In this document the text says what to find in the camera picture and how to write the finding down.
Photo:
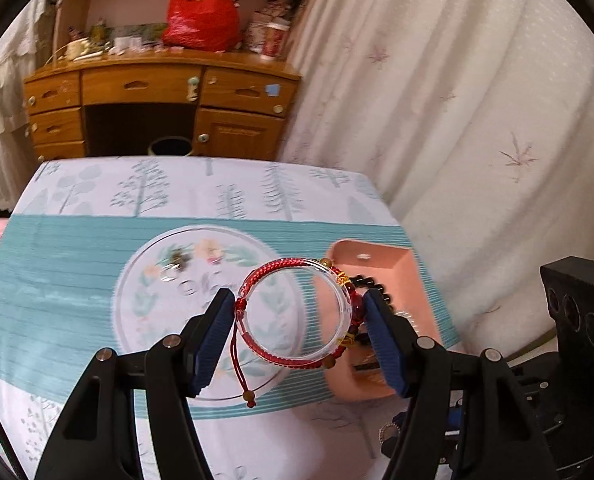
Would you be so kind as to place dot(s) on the dark trash bin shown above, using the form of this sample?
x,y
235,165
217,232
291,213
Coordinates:
x,y
169,146

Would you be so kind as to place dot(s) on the cream mug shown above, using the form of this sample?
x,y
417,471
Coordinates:
x,y
77,49

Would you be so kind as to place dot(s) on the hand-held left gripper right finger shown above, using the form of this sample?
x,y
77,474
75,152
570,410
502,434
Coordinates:
x,y
384,350

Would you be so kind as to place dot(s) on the cream leaf print curtain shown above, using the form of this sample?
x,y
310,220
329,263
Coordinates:
x,y
452,110

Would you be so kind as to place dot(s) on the red plastic bag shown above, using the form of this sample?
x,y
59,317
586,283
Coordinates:
x,y
202,15

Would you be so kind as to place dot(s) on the tree print tablecloth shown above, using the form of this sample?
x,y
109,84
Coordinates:
x,y
77,270

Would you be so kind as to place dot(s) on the wooden desk with drawers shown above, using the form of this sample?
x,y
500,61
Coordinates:
x,y
142,85

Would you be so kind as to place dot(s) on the clear glass bangle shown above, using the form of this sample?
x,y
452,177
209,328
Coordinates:
x,y
349,305

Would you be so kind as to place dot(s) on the small dark earring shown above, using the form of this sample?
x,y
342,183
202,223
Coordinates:
x,y
177,259

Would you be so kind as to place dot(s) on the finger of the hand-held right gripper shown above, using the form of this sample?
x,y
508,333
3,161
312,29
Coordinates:
x,y
456,417
389,450

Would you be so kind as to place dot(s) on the small hanging toy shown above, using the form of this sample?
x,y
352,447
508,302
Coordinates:
x,y
193,89

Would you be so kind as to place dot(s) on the patterned paper cup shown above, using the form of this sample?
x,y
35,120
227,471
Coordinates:
x,y
274,40

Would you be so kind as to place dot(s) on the wooden desk hutch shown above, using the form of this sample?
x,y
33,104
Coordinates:
x,y
70,10

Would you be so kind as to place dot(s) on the pink plastic tray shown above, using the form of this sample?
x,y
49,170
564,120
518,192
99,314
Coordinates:
x,y
377,265

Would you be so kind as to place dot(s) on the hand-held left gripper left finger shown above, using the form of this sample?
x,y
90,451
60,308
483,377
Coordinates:
x,y
212,345

